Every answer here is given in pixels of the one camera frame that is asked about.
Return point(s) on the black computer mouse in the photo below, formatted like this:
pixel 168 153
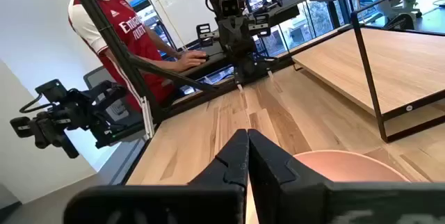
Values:
pixel 205 57

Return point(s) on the black metal rig frame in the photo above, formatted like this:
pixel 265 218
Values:
pixel 104 25

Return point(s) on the whiteboard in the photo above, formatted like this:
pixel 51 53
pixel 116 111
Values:
pixel 184 5

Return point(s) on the person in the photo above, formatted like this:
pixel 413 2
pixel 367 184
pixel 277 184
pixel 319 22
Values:
pixel 128 25

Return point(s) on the grey office chair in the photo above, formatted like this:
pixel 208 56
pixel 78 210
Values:
pixel 94 76

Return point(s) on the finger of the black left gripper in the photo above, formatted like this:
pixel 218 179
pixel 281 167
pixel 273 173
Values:
pixel 231 45
pixel 247 45

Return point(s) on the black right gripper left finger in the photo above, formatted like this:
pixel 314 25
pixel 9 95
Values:
pixel 222 172

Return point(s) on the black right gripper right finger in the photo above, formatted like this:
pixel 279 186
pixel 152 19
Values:
pixel 278 189

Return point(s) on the grey desk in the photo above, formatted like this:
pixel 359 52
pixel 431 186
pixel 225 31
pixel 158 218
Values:
pixel 215 64

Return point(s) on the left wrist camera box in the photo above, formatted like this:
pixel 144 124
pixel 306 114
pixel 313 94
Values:
pixel 230 6

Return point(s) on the person's hand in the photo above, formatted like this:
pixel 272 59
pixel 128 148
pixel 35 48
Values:
pixel 189 60

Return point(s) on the wooden shelf with black frame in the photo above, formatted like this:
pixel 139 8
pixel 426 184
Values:
pixel 400 64

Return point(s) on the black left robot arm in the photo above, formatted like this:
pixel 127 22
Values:
pixel 250 69

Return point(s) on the pink plate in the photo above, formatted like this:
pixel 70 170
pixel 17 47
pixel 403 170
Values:
pixel 347 168

